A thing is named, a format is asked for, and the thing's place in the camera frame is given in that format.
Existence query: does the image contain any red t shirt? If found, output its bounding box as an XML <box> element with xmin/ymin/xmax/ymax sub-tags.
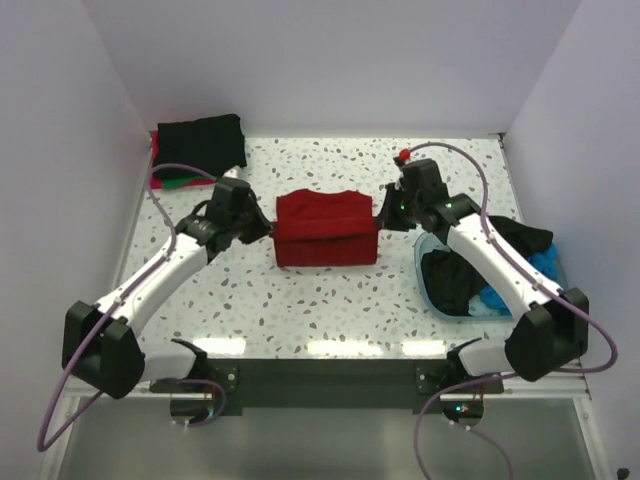
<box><xmin>271</xmin><ymin>189</ymin><xmax>379</xmax><ymax>268</ymax></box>
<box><xmin>150</xmin><ymin>130</ymin><xmax>196</xmax><ymax>190</ymax></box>

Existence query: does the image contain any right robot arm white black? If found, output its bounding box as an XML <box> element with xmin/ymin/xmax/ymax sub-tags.
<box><xmin>376</xmin><ymin>155</ymin><xmax>589</xmax><ymax>393</ymax></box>

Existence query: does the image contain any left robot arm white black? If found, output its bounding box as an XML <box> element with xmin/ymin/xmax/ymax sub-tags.
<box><xmin>62</xmin><ymin>177</ymin><xmax>273</xmax><ymax>399</ymax></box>

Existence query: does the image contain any folded black t shirt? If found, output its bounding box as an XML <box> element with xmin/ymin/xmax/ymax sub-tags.
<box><xmin>155</xmin><ymin>113</ymin><xmax>247</xmax><ymax>176</ymax></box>

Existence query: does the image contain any folded green t shirt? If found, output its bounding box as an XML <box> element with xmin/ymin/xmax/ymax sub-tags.
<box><xmin>157</xmin><ymin>175</ymin><xmax>214</xmax><ymax>190</ymax></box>

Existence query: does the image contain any folded red t shirt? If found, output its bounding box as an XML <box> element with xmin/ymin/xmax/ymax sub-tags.
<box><xmin>150</xmin><ymin>130</ymin><xmax>196</xmax><ymax>190</ymax></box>

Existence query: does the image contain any blue plastic basket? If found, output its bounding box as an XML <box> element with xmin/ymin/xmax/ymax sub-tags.
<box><xmin>412</xmin><ymin>229</ymin><xmax>571</xmax><ymax>322</ymax></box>

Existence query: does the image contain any black t shirt in basket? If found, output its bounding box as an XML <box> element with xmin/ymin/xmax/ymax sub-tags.
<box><xmin>420</xmin><ymin>215</ymin><xmax>554</xmax><ymax>317</ymax></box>

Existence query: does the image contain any blue t shirt in basket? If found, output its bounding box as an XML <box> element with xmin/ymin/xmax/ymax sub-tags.
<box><xmin>468</xmin><ymin>244</ymin><xmax>558</xmax><ymax>317</ymax></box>

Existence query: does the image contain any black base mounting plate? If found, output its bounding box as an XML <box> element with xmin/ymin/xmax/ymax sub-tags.
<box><xmin>149</xmin><ymin>357</ymin><xmax>501</xmax><ymax>417</ymax></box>

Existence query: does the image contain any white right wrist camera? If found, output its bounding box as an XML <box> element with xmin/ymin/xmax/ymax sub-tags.
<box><xmin>393</xmin><ymin>148</ymin><xmax>411</xmax><ymax>168</ymax></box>

